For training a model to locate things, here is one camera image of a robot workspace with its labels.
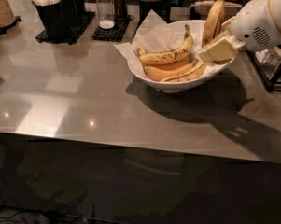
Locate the dark pepper shaker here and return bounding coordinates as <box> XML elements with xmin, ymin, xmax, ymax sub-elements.
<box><xmin>113</xmin><ymin>0</ymin><xmax>128</xmax><ymax>21</ymax></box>

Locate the black napkin holder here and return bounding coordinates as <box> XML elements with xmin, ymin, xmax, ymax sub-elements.
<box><xmin>190</xmin><ymin>0</ymin><xmax>244</xmax><ymax>20</ymax></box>

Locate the black cutlery holder front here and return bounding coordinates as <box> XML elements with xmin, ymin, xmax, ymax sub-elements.
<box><xmin>35</xmin><ymin>2</ymin><xmax>68</xmax><ymax>41</ymax></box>

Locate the black tea packet rack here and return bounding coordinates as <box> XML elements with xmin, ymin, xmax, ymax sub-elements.
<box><xmin>246</xmin><ymin>45</ymin><xmax>281</xmax><ymax>92</ymax></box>

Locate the black rubber mat left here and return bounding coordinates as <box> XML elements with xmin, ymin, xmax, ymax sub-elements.
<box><xmin>35</xmin><ymin>12</ymin><xmax>95</xmax><ymax>45</ymax></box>

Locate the black cutlery holder rear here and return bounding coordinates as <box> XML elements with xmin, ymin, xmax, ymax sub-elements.
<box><xmin>62</xmin><ymin>0</ymin><xmax>85</xmax><ymax>27</ymax></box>

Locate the black stirrer holder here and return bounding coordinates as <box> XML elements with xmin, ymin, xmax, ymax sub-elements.
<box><xmin>139</xmin><ymin>0</ymin><xmax>172</xmax><ymax>22</ymax></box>

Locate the glass salt shaker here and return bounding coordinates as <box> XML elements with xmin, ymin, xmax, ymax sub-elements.
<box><xmin>95</xmin><ymin>0</ymin><xmax>115</xmax><ymax>30</ymax></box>

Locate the white paper bowl liner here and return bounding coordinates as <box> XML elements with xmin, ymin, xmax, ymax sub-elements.
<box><xmin>114</xmin><ymin>9</ymin><xmax>232</xmax><ymax>79</ymax></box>

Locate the black cutlery holder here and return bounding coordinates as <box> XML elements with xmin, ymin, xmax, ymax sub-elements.
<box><xmin>35</xmin><ymin>2</ymin><xmax>68</xmax><ymax>41</ymax></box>
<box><xmin>62</xmin><ymin>0</ymin><xmax>85</xmax><ymax>27</ymax></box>

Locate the black rubber mat centre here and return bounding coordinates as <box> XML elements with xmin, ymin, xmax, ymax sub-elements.
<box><xmin>91</xmin><ymin>16</ymin><xmax>131</xmax><ymax>42</ymax></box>

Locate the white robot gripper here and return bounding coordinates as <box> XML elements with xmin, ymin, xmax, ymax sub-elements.
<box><xmin>198</xmin><ymin>0</ymin><xmax>281</xmax><ymax>63</ymax></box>

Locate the yellow banana front edge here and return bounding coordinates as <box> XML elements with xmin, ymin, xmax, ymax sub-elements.
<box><xmin>162</xmin><ymin>61</ymin><xmax>209</xmax><ymax>82</ymax></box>

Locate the yellow banana back left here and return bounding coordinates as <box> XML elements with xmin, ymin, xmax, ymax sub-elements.
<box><xmin>136</xmin><ymin>24</ymin><xmax>193</xmax><ymax>66</ymax></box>

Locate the spotted yellow banana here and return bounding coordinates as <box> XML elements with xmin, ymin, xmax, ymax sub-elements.
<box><xmin>202</xmin><ymin>0</ymin><xmax>225</xmax><ymax>46</ymax></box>

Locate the yellow banana bottom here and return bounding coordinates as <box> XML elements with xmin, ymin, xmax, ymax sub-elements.
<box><xmin>144</xmin><ymin>59</ymin><xmax>198</xmax><ymax>81</ymax></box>

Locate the black rubber mat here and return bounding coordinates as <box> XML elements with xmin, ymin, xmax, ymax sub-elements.
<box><xmin>91</xmin><ymin>16</ymin><xmax>131</xmax><ymax>42</ymax></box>
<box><xmin>35</xmin><ymin>12</ymin><xmax>95</xmax><ymax>45</ymax></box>

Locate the white ceramic bowl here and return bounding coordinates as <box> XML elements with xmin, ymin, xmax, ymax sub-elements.
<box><xmin>127</xmin><ymin>20</ymin><xmax>233</xmax><ymax>93</ymax></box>

